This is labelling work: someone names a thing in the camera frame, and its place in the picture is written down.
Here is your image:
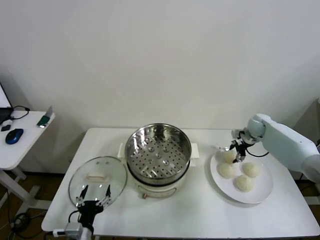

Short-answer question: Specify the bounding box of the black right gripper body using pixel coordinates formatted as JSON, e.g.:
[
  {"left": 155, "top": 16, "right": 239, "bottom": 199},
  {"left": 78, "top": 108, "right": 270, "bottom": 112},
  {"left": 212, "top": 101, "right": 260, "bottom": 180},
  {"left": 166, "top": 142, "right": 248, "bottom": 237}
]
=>
[{"left": 230, "top": 139, "right": 247, "bottom": 155}]

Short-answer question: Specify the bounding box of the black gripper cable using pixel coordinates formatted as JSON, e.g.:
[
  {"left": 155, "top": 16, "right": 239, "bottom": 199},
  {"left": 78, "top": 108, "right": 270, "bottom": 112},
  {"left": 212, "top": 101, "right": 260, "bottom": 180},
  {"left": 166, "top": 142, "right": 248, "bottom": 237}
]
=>
[
  {"left": 68, "top": 209, "right": 83, "bottom": 226},
  {"left": 243, "top": 147, "right": 270, "bottom": 158}
]

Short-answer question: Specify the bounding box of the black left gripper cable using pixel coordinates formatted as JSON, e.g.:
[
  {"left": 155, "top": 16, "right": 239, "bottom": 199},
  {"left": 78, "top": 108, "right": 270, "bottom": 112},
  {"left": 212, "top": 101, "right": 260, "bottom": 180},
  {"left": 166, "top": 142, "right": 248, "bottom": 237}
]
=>
[{"left": 68, "top": 209, "right": 83, "bottom": 226}]

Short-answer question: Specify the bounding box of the white stand foot bar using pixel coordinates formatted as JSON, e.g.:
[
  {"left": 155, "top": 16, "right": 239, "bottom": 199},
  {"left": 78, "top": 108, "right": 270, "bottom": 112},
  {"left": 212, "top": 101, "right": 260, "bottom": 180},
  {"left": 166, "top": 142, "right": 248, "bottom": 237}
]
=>
[{"left": 303, "top": 196, "right": 320, "bottom": 206}]

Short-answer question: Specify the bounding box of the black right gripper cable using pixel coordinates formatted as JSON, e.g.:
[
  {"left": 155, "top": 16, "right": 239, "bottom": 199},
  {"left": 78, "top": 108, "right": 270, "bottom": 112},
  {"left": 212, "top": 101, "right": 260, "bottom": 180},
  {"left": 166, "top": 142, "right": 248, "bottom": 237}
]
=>
[{"left": 243, "top": 147, "right": 270, "bottom": 158}]

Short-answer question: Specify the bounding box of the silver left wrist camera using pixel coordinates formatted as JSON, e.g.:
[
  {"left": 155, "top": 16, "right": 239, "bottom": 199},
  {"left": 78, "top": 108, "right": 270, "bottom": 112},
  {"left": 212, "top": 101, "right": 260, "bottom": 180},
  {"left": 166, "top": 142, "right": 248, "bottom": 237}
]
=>
[{"left": 64, "top": 223, "right": 85, "bottom": 237}]

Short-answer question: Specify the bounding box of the large white plate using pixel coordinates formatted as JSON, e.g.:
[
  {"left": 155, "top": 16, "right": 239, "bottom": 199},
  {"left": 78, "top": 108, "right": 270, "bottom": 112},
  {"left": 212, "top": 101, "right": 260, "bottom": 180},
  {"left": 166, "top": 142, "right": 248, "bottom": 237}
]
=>
[{"left": 209, "top": 147, "right": 274, "bottom": 205}]

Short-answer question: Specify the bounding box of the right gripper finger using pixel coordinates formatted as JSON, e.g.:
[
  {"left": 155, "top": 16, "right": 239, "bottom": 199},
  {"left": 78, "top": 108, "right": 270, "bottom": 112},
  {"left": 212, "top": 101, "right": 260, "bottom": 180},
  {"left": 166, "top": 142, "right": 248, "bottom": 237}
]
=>
[
  {"left": 215, "top": 145, "right": 235, "bottom": 153},
  {"left": 232, "top": 150, "right": 247, "bottom": 165}
]

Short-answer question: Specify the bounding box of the green circuit board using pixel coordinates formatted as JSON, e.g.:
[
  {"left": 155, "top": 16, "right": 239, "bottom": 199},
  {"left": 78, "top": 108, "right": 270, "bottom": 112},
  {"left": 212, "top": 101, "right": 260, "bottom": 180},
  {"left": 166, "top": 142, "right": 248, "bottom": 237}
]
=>
[{"left": 36, "top": 106, "right": 55, "bottom": 129}]

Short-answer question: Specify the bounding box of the perforated steel steamer basket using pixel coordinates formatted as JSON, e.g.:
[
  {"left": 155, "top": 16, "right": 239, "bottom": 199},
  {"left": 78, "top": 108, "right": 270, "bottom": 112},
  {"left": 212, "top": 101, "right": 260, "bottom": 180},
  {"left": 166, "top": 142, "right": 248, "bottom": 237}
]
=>
[{"left": 117, "top": 123, "right": 201, "bottom": 186}]

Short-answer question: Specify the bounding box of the black laptop cable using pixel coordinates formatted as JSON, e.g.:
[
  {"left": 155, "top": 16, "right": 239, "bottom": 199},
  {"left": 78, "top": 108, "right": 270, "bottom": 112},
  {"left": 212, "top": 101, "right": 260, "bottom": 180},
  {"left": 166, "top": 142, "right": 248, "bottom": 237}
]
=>
[{"left": 9, "top": 105, "right": 31, "bottom": 121}]

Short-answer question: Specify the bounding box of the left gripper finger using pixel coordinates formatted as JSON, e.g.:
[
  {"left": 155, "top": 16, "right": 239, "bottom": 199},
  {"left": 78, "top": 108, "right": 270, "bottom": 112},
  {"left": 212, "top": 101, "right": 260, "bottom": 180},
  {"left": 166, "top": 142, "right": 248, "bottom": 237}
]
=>
[
  {"left": 97, "top": 184, "right": 112, "bottom": 207},
  {"left": 75, "top": 184, "right": 90, "bottom": 207}
]

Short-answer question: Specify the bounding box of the black laptop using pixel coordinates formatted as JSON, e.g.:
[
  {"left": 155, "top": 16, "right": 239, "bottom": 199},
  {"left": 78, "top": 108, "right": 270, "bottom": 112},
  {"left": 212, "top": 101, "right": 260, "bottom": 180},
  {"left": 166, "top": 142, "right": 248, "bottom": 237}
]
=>
[{"left": 0, "top": 81, "right": 14, "bottom": 126}]

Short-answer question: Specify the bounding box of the cream electric cooking pot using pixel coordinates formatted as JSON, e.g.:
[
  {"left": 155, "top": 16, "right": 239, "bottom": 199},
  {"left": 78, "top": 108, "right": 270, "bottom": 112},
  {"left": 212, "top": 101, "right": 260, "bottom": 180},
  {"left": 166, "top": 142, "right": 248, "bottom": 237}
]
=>
[{"left": 124, "top": 159, "right": 197, "bottom": 200}]

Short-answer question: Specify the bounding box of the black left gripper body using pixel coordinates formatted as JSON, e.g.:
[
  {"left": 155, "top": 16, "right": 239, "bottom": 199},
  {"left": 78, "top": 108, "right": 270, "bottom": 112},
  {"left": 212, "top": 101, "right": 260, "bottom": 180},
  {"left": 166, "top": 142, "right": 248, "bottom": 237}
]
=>
[{"left": 78, "top": 200, "right": 105, "bottom": 230}]

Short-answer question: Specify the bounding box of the blue computer mouse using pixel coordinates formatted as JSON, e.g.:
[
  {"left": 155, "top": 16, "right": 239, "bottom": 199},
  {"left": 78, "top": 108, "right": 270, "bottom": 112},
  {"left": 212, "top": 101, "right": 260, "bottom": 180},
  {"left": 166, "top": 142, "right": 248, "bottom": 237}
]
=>
[{"left": 5, "top": 128, "right": 25, "bottom": 145}]

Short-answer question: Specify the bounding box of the white steamed baozi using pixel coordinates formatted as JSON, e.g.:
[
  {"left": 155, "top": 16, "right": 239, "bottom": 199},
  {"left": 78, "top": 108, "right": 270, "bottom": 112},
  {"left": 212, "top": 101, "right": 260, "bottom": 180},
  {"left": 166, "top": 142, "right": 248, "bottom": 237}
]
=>
[
  {"left": 223, "top": 150, "right": 237, "bottom": 164},
  {"left": 241, "top": 161, "right": 262, "bottom": 178},
  {"left": 218, "top": 162, "right": 237, "bottom": 179},
  {"left": 233, "top": 174, "right": 255, "bottom": 193}
]

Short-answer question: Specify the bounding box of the floor cable bundle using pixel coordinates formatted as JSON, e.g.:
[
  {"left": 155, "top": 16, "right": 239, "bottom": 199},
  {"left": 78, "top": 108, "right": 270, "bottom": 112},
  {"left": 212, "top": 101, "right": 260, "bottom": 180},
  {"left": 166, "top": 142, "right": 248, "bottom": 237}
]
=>
[{"left": 8, "top": 211, "right": 48, "bottom": 240}]

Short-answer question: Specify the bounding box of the white side desk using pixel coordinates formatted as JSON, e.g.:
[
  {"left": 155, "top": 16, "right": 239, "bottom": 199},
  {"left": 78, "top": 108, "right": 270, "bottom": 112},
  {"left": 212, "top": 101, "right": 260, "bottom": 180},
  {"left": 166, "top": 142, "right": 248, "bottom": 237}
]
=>
[{"left": 0, "top": 110, "right": 56, "bottom": 211}]

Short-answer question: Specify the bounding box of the round glass pot lid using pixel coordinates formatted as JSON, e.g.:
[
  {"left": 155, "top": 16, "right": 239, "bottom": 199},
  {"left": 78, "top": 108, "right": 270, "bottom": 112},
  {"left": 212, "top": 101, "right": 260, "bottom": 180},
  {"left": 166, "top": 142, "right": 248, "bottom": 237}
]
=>
[{"left": 68, "top": 156, "right": 128, "bottom": 212}]

